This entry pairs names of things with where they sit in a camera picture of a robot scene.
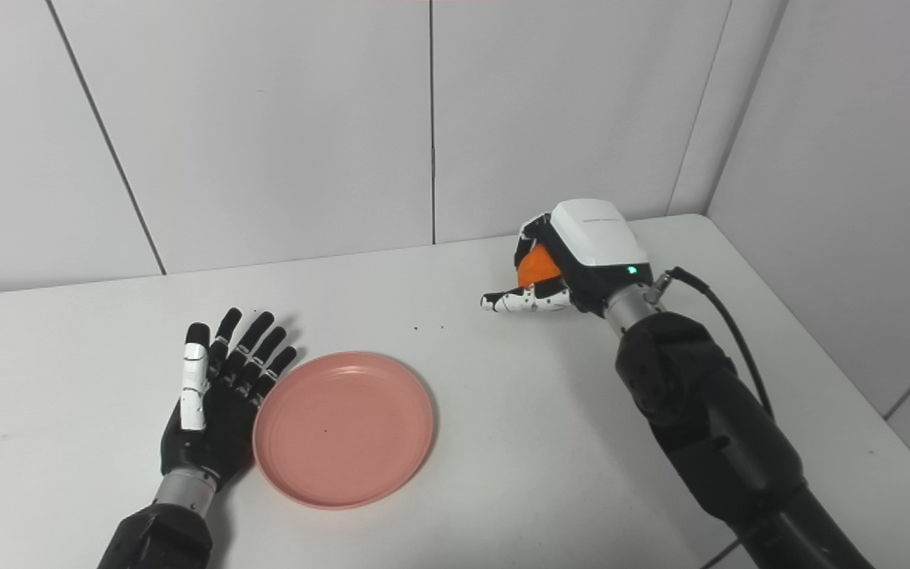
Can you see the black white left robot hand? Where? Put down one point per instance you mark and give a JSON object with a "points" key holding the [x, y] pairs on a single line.
{"points": [[218, 435]]}

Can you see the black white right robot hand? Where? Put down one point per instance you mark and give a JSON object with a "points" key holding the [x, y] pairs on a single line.
{"points": [[601, 237]]}

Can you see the orange fruit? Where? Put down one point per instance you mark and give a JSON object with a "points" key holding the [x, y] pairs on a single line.
{"points": [[536, 269]]}

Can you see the pink round plate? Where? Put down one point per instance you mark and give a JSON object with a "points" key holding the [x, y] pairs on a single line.
{"points": [[344, 430]]}

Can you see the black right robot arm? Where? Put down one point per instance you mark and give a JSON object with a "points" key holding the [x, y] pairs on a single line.
{"points": [[708, 419]]}

